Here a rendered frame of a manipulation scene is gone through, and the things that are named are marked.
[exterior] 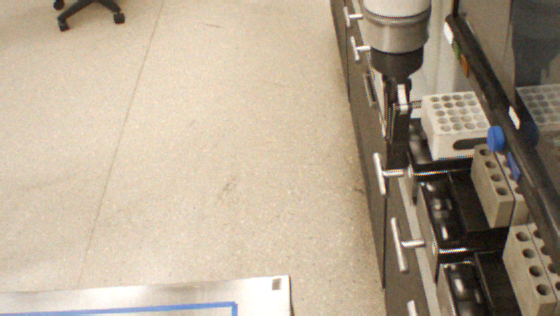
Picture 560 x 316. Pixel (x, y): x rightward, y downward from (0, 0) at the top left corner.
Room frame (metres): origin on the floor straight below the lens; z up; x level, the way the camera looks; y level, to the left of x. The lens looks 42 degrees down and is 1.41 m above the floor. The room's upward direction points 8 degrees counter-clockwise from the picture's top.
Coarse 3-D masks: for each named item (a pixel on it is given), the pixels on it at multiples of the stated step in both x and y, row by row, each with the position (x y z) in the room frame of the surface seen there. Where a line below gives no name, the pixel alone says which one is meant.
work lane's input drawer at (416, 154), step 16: (416, 128) 0.70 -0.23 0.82; (416, 144) 0.66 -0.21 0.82; (416, 160) 0.62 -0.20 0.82; (432, 160) 0.62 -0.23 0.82; (448, 160) 0.61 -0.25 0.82; (464, 160) 0.61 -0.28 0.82; (384, 176) 0.66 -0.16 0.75; (400, 176) 0.67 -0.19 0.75; (416, 176) 0.60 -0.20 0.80; (432, 176) 0.60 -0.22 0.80; (384, 192) 0.63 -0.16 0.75; (416, 192) 0.60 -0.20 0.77
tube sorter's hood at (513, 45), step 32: (480, 0) 0.62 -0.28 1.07; (512, 0) 0.52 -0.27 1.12; (544, 0) 0.45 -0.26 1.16; (480, 32) 0.61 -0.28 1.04; (512, 32) 0.51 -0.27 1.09; (544, 32) 0.44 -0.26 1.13; (480, 64) 0.59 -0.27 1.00; (512, 64) 0.50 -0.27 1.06; (544, 64) 0.42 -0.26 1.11; (480, 96) 0.55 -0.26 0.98; (512, 96) 0.48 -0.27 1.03; (544, 96) 0.41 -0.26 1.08; (512, 128) 0.46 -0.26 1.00; (544, 128) 0.40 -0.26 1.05; (544, 160) 0.38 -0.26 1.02; (544, 192) 0.36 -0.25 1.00; (544, 224) 0.33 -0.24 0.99
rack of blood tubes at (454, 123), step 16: (432, 96) 0.71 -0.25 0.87; (448, 96) 0.71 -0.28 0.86; (464, 96) 0.71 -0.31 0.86; (432, 112) 0.67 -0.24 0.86; (448, 112) 0.68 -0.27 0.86; (464, 112) 0.67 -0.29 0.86; (480, 112) 0.66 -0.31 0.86; (432, 128) 0.64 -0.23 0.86; (448, 128) 0.64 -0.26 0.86; (464, 128) 0.63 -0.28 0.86; (480, 128) 0.62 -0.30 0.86; (432, 144) 0.63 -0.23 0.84; (448, 144) 0.62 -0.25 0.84; (464, 144) 0.65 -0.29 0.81
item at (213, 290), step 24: (96, 288) 0.46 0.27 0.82; (120, 288) 0.46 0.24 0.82; (144, 288) 0.45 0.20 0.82; (168, 288) 0.45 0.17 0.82; (192, 288) 0.44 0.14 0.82; (216, 288) 0.44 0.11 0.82; (240, 288) 0.43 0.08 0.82; (264, 288) 0.43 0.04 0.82; (288, 288) 0.42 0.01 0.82; (0, 312) 0.44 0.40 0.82; (24, 312) 0.44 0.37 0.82; (48, 312) 0.43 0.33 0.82; (72, 312) 0.43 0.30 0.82; (96, 312) 0.43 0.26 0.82; (120, 312) 0.42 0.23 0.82; (144, 312) 0.42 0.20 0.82; (168, 312) 0.41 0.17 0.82; (192, 312) 0.41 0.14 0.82; (216, 312) 0.40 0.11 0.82; (240, 312) 0.40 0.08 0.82; (264, 312) 0.39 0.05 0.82; (288, 312) 0.39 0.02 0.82
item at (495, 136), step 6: (492, 126) 0.47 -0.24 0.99; (498, 126) 0.47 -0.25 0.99; (492, 132) 0.47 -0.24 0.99; (498, 132) 0.46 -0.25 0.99; (492, 138) 0.46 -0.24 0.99; (498, 138) 0.46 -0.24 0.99; (504, 138) 0.46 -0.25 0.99; (492, 144) 0.46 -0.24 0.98; (498, 144) 0.45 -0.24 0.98; (504, 144) 0.45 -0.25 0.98; (492, 150) 0.46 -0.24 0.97; (498, 150) 0.45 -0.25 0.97
